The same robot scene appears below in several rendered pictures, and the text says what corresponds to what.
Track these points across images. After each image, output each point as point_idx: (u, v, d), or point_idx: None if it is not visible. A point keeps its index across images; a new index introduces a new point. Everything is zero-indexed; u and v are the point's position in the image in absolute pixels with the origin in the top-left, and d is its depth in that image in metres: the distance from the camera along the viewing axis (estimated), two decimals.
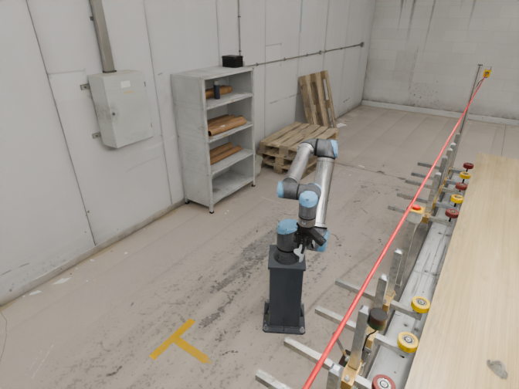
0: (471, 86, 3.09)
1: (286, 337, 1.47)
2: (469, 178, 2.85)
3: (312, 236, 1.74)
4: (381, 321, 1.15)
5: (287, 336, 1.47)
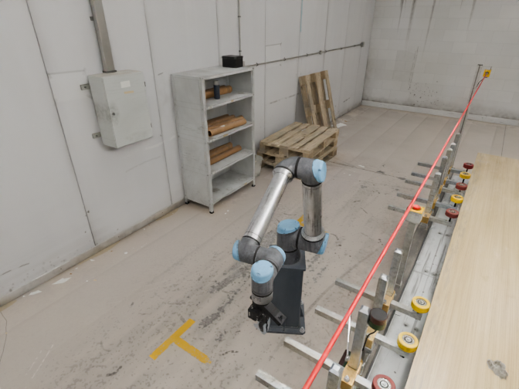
0: (471, 86, 3.09)
1: (286, 337, 1.47)
2: (469, 178, 2.85)
3: (269, 314, 1.43)
4: (381, 321, 1.15)
5: (287, 336, 1.47)
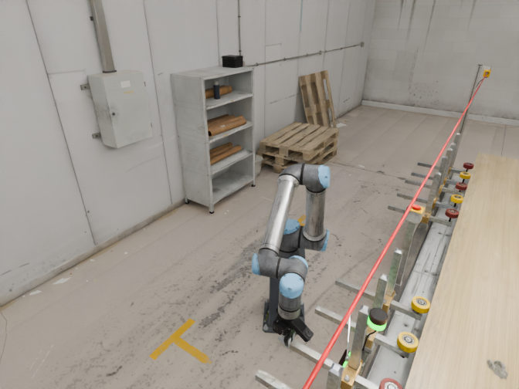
0: (471, 86, 3.09)
1: (292, 340, 1.45)
2: (469, 178, 2.85)
3: (295, 329, 1.37)
4: (381, 321, 1.15)
5: (293, 339, 1.46)
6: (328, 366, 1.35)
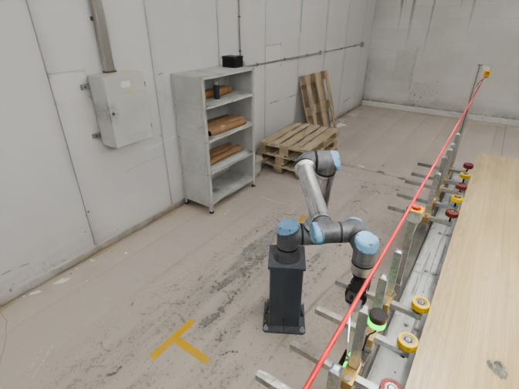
0: (471, 86, 3.09)
1: (292, 340, 1.45)
2: (469, 178, 2.85)
3: (351, 285, 1.38)
4: (381, 321, 1.15)
5: (293, 339, 1.46)
6: (328, 366, 1.35)
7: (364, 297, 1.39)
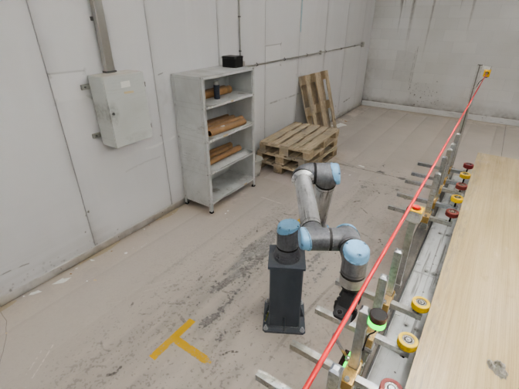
0: (471, 86, 3.09)
1: (292, 340, 1.45)
2: (469, 178, 2.85)
3: (339, 299, 1.26)
4: (381, 321, 1.15)
5: (293, 339, 1.46)
6: (328, 366, 1.35)
7: (354, 312, 1.27)
